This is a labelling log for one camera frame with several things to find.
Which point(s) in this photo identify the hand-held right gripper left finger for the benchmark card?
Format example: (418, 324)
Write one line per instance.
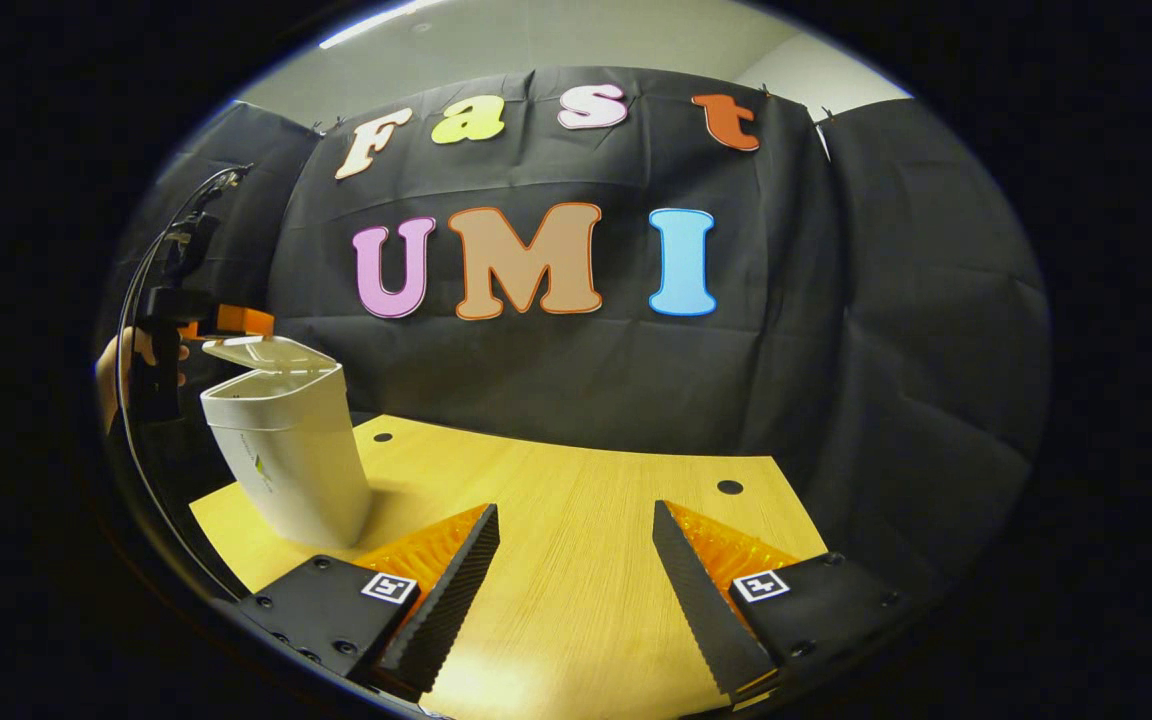
(451, 605)

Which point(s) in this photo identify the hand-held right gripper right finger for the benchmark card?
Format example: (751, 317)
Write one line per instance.
(701, 610)

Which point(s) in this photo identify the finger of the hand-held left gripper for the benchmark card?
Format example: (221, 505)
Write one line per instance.
(241, 320)

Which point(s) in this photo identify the white desktop garbage bin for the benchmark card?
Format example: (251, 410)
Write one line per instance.
(296, 460)

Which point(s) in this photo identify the wooden desktop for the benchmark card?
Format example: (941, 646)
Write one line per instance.
(556, 520)

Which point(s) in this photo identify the black backdrop cloth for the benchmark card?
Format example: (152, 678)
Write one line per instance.
(836, 350)

